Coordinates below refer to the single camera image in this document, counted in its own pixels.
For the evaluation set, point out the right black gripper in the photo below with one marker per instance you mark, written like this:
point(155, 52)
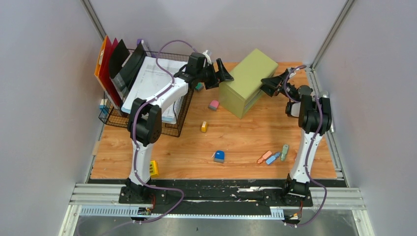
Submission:
point(270, 86)

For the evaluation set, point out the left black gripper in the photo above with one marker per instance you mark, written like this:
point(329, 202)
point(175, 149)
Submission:
point(215, 81)

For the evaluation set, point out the green drawer cabinet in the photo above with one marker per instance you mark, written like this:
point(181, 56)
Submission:
point(239, 95)

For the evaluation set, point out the green eraser block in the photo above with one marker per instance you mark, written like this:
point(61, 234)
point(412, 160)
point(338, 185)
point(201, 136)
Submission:
point(199, 87)

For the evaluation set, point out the pink eraser block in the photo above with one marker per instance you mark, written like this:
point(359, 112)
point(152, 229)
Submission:
point(213, 105)

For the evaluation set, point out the yellow eraser block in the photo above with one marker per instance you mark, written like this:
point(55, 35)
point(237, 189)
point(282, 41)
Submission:
point(204, 127)

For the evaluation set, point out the orange highlighter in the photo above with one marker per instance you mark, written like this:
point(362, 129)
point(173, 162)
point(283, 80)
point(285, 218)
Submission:
point(264, 157)

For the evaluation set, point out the blue clipboard with papers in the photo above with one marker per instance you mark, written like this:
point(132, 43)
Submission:
point(155, 80)

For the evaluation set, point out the blue highlighter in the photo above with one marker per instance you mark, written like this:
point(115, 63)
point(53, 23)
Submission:
point(272, 158)

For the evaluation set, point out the blue stamp block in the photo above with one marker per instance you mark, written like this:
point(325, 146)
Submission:
point(219, 156)

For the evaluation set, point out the black folder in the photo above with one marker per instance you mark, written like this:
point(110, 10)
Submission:
point(122, 66)

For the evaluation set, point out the black wire basket organizer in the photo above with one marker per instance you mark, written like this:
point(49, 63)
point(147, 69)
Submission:
point(169, 127)

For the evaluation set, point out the red folder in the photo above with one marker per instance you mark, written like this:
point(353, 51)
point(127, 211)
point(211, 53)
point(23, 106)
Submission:
point(112, 93)

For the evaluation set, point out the orange folder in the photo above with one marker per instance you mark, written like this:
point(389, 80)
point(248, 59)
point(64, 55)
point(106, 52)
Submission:
point(101, 64)

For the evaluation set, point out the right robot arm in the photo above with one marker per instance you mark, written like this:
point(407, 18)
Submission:
point(314, 119)

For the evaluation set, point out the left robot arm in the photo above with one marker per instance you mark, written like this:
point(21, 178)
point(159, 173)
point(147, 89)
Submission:
point(145, 123)

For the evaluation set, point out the green highlighter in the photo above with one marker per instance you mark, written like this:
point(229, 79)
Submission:
point(284, 152)

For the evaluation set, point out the yellow grid box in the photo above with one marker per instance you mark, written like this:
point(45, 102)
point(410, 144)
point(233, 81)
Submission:
point(153, 169)

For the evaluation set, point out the blue white block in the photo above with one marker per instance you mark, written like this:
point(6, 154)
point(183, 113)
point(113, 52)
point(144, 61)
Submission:
point(103, 106)

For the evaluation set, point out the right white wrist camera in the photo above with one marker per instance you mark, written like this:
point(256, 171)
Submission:
point(291, 72)

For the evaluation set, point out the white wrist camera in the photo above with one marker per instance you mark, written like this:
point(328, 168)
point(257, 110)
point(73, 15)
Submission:
point(291, 72)
point(207, 54)

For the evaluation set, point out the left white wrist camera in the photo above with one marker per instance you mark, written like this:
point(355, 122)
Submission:
point(207, 54)

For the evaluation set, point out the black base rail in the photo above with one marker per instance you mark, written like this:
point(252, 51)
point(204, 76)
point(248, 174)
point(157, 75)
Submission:
point(215, 196)

